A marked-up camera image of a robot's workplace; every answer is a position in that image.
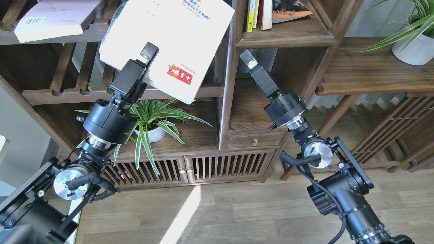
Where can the grey white cabinet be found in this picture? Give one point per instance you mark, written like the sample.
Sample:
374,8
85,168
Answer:
28,145

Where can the right slatted cabinet door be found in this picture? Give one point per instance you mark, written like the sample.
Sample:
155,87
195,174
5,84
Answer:
228,166

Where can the left slatted cabinet door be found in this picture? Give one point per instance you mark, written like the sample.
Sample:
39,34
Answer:
172,172

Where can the white book red stamp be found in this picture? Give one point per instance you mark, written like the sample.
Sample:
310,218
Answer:
186,32

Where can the red planet cover book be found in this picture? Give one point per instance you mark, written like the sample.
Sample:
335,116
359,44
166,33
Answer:
279,11

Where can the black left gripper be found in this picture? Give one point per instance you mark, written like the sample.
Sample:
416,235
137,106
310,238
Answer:
128,86

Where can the pale pink white book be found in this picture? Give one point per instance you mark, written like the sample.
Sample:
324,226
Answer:
57,18

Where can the dark wooden side table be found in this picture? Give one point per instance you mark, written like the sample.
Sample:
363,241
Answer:
404,139

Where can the slatted cabinet door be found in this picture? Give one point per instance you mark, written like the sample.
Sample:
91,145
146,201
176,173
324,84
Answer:
228,166
172,172

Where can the white board on floor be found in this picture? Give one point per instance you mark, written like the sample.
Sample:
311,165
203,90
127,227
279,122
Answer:
76,217

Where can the dark red upright book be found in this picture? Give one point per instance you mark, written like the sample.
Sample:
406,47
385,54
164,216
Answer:
259,15

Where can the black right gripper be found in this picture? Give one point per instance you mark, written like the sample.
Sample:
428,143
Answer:
263,80

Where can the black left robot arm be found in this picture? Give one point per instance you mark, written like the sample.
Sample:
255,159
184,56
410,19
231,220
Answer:
42,209

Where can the cream thin upright book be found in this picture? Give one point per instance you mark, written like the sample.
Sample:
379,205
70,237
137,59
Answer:
256,10

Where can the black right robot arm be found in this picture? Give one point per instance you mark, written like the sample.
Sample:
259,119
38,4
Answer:
338,183

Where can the yellow upright book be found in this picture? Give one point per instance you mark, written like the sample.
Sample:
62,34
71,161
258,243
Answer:
249,15

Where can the small wooden drawer brass knob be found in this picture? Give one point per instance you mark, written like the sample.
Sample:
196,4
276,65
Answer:
254,140

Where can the right spider plant white pot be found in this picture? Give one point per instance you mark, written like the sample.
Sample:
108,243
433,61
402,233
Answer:
414,44

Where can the spider plant white pot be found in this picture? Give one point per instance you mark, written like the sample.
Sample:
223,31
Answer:
151,122
414,44

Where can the dark wooden bookshelf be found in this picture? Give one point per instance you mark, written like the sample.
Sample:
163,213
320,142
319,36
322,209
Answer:
52,76

